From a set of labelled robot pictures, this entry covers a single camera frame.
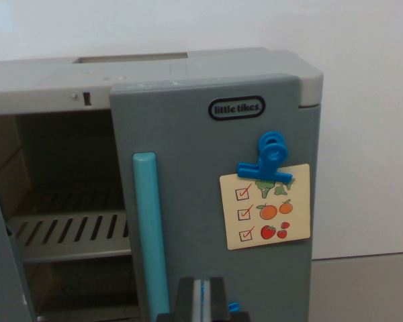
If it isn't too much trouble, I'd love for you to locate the grey toy fridge cabinet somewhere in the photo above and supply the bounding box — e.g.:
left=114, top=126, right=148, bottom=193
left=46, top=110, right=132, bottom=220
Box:
left=0, top=46, right=324, bottom=322

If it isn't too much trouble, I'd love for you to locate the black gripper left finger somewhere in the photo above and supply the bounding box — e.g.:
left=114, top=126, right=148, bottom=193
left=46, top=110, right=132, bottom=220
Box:
left=174, top=276, right=203, bottom=322

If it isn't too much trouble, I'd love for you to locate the large blue plastic clip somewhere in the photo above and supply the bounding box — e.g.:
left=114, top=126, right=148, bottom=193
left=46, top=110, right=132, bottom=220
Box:
left=236, top=131, right=294, bottom=184

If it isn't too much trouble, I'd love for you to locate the grey slotted fridge shelf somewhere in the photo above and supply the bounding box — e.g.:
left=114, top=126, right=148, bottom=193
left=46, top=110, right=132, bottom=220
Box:
left=7, top=209, right=132, bottom=263

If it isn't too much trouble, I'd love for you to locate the cream shopping list card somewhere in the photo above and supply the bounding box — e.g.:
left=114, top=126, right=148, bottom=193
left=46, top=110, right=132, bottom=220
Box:
left=219, top=163, right=312, bottom=252

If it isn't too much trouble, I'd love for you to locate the grey fridge door with logo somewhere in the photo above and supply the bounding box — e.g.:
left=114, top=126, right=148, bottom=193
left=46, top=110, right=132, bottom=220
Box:
left=108, top=75, right=320, bottom=322

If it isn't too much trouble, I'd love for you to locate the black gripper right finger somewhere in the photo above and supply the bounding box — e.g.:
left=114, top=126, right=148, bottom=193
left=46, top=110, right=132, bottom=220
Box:
left=201, top=276, right=230, bottom=322

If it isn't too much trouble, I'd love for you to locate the teal handle of logo door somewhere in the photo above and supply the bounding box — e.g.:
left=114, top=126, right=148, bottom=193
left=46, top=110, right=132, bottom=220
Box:
left=132, top=152, right=171, bottom=322

